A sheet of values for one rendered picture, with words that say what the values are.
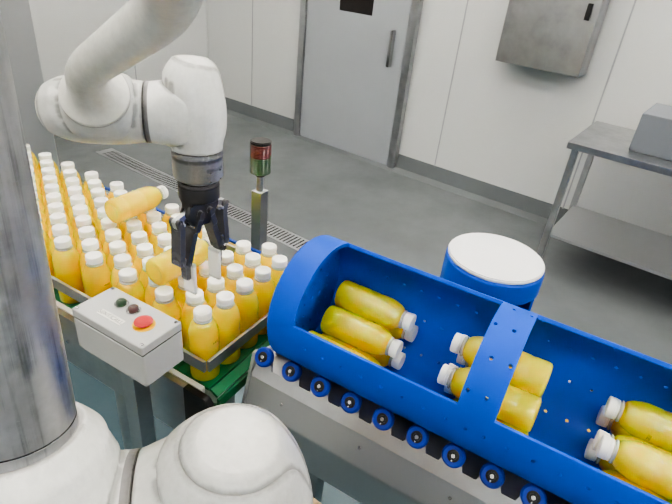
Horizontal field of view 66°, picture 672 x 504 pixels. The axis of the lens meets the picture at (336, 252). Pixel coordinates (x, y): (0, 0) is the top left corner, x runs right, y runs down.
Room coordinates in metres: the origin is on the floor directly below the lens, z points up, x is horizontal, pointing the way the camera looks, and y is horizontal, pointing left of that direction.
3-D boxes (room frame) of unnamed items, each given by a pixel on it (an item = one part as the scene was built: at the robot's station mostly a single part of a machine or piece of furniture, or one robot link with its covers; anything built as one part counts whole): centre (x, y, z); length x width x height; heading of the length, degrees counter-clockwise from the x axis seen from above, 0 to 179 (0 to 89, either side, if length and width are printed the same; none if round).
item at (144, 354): (0.80, 0.40, 1.05); 0.20 x 0.10 x 0.10; 62
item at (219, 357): (1.00, 0.15, 0.96); 0.40 x 0.01 x 0.03; 152
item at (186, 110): (0.87, 0.28, 1.52); 0.13 x 0.11 x 0.16; 104
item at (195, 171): (0.87, 0.26, 1.41); 0.09 x 0.09 x 0.06
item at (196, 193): (0.87, 0.26, 1.33); 0.08 x 0.07 x 0.09; 152
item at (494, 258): (1.33, -0.47, 1.03); 0.28 x 0.28 x 0.01
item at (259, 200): (1.46, 0.25, 0.55); 0.04 x 0.04 x 1.10; 62
